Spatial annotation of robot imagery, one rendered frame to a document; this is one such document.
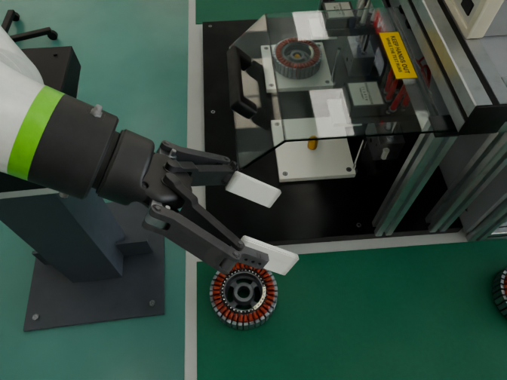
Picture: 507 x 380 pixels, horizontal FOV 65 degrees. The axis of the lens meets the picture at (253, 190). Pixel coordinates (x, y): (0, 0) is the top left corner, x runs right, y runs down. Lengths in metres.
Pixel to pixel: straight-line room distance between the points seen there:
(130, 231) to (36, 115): 1.27
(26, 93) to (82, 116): 0.05
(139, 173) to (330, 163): 0.48
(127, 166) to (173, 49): 1.94
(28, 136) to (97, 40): 2.11
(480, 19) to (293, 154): 0.41
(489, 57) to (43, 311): 1.49
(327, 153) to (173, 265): 0.90
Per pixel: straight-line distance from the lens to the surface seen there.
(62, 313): 1.61
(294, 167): 0.79
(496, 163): 0.65
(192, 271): 0.73
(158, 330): 1.50
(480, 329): 0.79
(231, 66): 0.56
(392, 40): 0.63
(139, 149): 0.41
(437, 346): 0.75
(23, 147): 0.40
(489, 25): 0.58
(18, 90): 0.41
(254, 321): 0.68
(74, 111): 0.41
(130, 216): 1.68
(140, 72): 2.22
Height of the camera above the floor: 1.43
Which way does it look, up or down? 58 degrees down
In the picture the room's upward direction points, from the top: straight up
